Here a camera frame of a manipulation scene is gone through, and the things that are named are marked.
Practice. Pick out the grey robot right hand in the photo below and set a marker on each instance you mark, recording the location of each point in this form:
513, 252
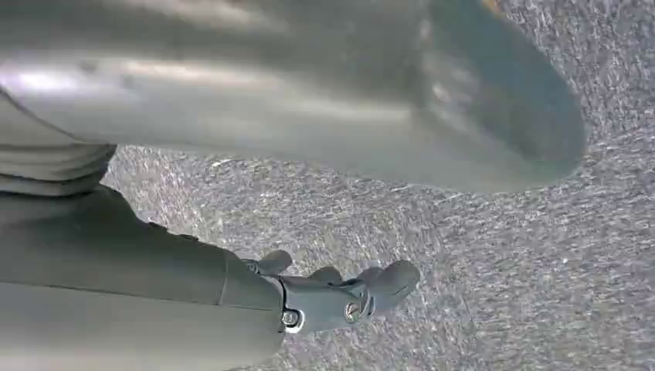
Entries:
286, 102

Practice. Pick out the ribbed grey right arm sleeve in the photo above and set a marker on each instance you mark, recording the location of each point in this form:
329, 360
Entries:
46, 164

